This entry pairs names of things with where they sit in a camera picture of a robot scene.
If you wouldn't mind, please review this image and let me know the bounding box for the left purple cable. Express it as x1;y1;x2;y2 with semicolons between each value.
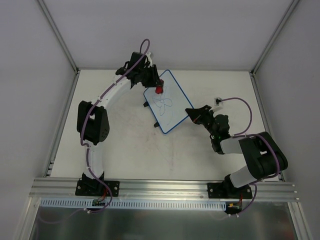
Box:
37;38;151;223

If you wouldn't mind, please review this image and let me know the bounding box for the right aluminium frame post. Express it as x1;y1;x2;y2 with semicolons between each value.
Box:
250;0;301;77

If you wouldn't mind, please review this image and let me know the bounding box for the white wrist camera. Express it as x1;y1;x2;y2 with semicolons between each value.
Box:
145;51;153;68
210;97;224;112

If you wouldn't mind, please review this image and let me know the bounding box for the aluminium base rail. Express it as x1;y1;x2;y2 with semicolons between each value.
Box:
29;177;300;202

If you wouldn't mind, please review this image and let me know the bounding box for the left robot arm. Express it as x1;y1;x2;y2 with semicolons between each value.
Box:
75;52;164;196

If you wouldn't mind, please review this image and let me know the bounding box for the red bone-shaped eraser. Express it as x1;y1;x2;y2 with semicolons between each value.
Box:
155;79;164;95

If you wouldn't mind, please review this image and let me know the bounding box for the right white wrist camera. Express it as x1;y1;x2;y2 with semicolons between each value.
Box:
210;97;224;112

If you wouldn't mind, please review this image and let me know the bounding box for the left aluminium frame post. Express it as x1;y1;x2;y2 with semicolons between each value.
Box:
35;0;79;73

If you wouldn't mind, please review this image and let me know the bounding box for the blue framed whiteboard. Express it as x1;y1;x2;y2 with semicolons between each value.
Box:
143;69;194;134

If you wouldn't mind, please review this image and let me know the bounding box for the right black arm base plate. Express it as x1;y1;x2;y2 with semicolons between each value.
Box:
207;182;253;200

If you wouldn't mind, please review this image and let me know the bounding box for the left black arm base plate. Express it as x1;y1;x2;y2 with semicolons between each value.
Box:
75;178;120;197

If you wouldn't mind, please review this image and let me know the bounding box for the aluminium frame post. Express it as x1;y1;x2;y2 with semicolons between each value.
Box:
250;0;301;77
35;0;79;73

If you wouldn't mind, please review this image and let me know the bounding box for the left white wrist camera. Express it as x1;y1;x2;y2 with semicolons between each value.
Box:
145;51;153;68

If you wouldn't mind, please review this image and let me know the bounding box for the white slotted cable duct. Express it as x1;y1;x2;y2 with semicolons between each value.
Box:
39;197;227;212

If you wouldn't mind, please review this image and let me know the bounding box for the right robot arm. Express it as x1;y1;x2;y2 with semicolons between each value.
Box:
185;105;288;199

